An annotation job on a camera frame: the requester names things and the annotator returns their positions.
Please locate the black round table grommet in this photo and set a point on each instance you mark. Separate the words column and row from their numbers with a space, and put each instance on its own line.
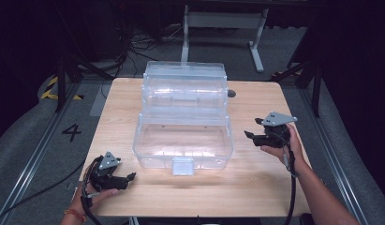
column 232, row 93

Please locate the yellow and black floor tape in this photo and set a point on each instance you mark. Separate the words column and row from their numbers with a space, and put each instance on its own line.
column 49, row 92

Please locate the person's left hand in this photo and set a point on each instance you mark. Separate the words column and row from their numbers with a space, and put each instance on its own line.
column 76, row 201

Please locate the white metal desk frame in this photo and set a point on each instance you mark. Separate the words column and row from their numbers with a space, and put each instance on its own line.
column 223, row 20

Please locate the person's right hand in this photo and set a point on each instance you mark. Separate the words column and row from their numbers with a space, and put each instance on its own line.
column 299, row 153

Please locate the clear plastic storage box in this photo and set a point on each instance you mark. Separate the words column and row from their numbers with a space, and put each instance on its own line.
column 183, row 125

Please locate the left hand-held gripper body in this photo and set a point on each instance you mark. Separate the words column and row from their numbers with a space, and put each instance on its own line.
column 104, row 181

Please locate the white table leg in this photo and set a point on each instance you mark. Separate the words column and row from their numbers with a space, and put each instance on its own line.
column 134, row 221

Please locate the black metal stand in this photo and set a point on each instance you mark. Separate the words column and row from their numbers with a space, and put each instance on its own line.
column 61, row 87
column 316, row 90

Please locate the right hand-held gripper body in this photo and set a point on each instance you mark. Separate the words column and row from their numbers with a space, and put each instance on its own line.
column 271, row 140

